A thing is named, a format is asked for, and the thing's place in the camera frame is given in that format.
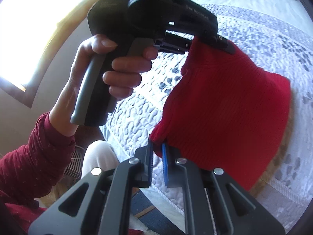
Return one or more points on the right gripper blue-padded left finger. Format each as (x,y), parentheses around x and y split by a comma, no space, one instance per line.
(143,176)

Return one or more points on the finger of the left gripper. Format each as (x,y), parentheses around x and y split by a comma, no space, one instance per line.
(220,43)

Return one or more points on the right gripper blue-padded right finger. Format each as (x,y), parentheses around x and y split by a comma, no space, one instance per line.
(170,170)

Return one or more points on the red knitted sweater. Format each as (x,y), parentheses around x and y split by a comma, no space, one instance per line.
(225,112)

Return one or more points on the left forearm in red sleeve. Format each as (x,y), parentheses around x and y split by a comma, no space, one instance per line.
(32,170)

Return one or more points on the person's left hand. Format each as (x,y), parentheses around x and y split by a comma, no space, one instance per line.
(125,76)

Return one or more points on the person's leg in white trousers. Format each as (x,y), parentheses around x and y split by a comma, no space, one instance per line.
(99,154)

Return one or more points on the white quilted bedspread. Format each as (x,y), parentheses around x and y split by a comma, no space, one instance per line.
(277,36)

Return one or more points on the beige knitted garment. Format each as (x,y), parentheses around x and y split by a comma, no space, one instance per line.
(268,176)

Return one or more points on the window with wooden frame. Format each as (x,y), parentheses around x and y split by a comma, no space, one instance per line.
(32,32)

